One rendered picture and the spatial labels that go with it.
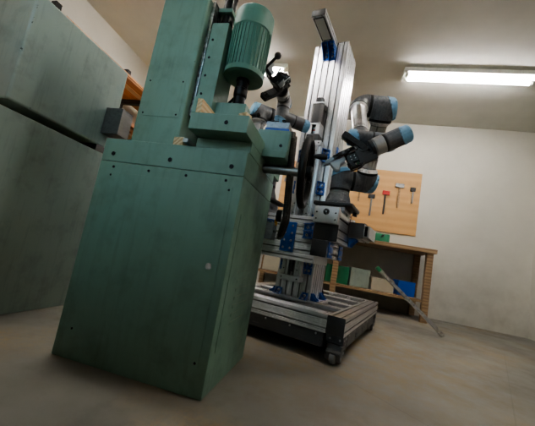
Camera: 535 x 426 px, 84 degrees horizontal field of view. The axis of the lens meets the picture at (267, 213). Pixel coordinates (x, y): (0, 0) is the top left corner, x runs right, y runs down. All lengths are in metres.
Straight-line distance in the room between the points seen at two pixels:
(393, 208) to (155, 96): 3.77
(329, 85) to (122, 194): 1.62
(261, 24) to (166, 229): 0.94
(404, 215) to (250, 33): 3.65
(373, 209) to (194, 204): 3.74
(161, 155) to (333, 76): 1.54
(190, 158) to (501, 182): 4.55
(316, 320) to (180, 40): 1.44
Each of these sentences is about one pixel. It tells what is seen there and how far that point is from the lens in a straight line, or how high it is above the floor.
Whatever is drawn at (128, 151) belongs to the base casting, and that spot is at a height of 0.75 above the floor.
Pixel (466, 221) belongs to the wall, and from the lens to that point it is 4.86.
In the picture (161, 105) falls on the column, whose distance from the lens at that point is 1.39.
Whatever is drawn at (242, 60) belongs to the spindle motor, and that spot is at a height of 1.23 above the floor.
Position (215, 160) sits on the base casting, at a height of 0.76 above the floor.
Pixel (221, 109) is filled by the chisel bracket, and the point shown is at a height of 1.04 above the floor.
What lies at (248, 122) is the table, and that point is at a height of 0.87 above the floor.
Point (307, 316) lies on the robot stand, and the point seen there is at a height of 0.19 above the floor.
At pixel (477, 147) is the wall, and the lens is 5.17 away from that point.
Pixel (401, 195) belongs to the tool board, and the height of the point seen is 1.60.
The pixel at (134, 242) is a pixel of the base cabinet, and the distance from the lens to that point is 1.14.
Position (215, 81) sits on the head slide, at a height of 1.14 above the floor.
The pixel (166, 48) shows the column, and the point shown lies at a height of 1.26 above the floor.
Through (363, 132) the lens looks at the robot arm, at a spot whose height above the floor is 1.06.
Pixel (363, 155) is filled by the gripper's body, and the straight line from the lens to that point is 1.29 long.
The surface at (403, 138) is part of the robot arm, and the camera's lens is 1.31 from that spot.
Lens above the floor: 0.48
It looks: 7 degrees up
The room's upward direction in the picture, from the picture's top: 10 degrees clockwise
